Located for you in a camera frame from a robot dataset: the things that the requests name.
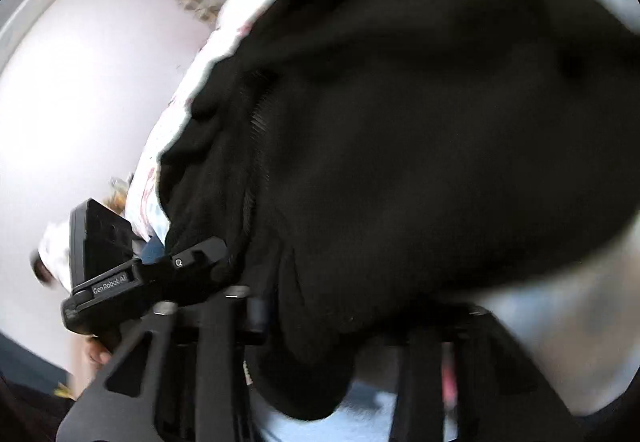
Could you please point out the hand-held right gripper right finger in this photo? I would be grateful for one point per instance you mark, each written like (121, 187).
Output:
(425, 382)

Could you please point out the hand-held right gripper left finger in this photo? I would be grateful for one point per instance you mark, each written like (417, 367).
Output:
(220, 347)

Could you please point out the black fleece jacket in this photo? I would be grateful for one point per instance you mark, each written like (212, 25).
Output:
(400, 147)

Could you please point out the person's left hand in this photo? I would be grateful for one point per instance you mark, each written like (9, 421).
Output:
(97, 353)

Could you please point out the bed with checked cartoon sheet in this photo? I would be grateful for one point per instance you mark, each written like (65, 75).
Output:
(225, 37)

